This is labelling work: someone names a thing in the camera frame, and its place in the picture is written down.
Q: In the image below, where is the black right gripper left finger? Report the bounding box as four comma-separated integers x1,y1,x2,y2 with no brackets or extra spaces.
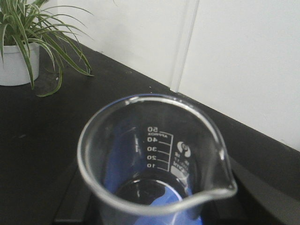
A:
53,167,103,225

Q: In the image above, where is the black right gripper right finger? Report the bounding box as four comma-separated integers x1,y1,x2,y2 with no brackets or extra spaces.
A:
206,158,300,225

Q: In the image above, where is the clear glass beaker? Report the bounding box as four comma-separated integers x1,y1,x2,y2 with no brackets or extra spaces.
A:
77,94,238,225

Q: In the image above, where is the white plant pot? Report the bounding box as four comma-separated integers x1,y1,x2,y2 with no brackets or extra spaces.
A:
0,43,40,86

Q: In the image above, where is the green spider plant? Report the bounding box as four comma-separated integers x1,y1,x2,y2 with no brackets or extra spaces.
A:
0,0,92,97

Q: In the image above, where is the white wall trim strip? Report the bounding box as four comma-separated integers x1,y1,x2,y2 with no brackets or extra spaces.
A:
169,0,200,92

